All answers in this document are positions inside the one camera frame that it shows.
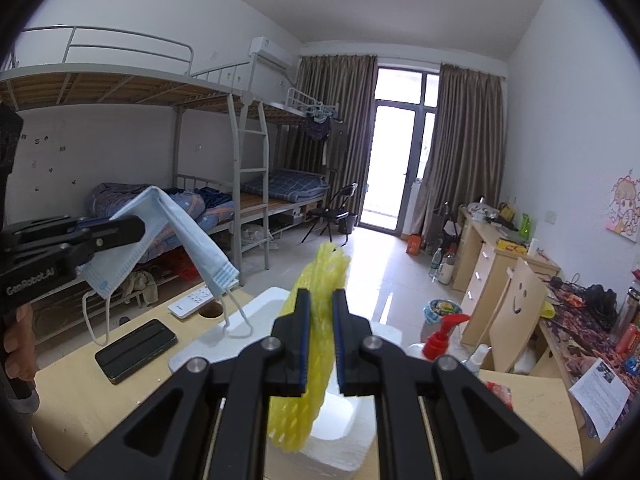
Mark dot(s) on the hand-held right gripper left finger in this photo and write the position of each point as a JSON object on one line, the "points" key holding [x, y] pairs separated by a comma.
{"points": [[302, 350]]}

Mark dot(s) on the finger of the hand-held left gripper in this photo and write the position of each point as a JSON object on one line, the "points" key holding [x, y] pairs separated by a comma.
{"points": [[45, 232], [117, 235]]}

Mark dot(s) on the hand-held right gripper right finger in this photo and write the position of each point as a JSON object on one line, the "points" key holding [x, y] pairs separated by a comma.
{"points": [[340, 350]]}

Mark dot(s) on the white foam box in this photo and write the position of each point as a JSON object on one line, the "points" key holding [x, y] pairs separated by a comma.
{"points": [[260, 312]]}

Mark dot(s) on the yellow foam net sleeve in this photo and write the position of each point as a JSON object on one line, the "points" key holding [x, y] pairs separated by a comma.
{"points": [[322, 280]]}

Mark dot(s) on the blue face mask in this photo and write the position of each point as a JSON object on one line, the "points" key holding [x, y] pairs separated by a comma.
{"points": [[200, 250]]}

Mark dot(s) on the person's left hand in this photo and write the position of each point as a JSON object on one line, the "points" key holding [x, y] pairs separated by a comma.
{"points": [[20, 345]]}

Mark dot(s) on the blue orange quilt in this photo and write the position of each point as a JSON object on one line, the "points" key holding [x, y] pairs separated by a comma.
{"points": [[200, 210]]}

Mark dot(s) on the white remote control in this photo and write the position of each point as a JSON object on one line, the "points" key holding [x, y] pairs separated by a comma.
{"points": [[192, 302]]}

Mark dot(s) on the white bottle red pump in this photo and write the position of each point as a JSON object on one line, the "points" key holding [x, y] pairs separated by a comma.
{"points": [[442, 337]]}

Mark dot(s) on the colourful plastic basin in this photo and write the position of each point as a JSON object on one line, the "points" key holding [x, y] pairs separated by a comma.
{"points": [[442, 310]]}

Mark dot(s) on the black smartphone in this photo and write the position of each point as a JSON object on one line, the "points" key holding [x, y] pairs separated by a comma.
{"points": [[135, 352]]}

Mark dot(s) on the orange bag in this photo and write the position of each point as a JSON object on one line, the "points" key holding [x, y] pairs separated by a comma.
{"points": [[414, 245]]}

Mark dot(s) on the black folding chair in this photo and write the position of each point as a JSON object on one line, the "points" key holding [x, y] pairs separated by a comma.
{"points": [[332, 212]]}

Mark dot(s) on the clear blue spray bottle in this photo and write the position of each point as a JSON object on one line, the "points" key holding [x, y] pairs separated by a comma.
{"points": [[477, 360]]}

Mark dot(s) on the grey metal bed ladder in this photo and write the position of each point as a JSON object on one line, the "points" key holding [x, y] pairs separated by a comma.
{"points": [[252, 170]]}

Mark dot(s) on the grey metal bunk bed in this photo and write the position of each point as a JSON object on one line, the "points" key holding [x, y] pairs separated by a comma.
{"points": [[285, 110], [100, 85]]}

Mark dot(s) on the blue plaid bedding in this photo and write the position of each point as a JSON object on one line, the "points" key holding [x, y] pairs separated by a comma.
{"points": [[290, 185]]}

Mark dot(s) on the red snack packet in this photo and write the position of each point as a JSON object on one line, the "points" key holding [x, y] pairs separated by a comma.
{"points": [[500, 395]]}

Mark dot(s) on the wooden desk with drawers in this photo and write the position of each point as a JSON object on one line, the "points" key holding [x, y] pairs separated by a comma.
{"points": [[487, 265]]}

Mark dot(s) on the wooden board smiley face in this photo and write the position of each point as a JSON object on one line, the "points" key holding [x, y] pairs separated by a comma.
{"points": [[517, 310]]}

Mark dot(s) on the glass balcony door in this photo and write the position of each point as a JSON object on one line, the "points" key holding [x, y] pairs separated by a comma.
{"points": [[395, 160]]}

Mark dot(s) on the dark hanging clothes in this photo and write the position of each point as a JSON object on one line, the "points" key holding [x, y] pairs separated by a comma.
{"points": [[317, 127]]}

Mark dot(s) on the green packet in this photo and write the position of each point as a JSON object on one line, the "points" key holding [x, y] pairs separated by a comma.
{"points": [[525, 225]]}

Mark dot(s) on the brown curtain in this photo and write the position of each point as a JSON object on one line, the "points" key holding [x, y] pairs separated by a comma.
{"points": [[345, 125], [465, 150]]}

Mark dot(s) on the white air conditioner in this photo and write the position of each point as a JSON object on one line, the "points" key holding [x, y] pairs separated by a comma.
{"points": [[270, 52]]}

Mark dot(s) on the printed paper sheet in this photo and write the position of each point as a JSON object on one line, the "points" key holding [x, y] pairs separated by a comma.
{"points": [[600, 395]]}

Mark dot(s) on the orange bottle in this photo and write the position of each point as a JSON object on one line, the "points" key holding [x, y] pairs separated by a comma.
{"points": [[630, 340]]}

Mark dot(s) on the tall grey water bottle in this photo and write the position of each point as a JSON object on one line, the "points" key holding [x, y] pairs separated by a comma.
{"points": [[627, 310]]}

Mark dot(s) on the white wall socket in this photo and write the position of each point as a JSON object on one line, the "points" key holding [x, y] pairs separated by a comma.
{"points": [[550, 217]]}

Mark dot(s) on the cartoon wall picture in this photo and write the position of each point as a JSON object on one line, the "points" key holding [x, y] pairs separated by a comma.
{"points": [[625, 210]]}

